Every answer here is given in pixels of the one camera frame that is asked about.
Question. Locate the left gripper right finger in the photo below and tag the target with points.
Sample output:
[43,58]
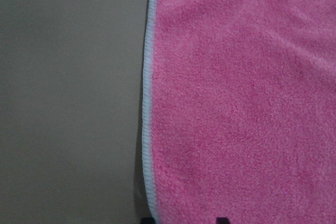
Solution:
[221,220]

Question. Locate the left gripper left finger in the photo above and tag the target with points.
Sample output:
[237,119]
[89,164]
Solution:
[147,220]

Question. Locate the pink towel white edging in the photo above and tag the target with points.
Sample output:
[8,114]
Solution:
[239,111]

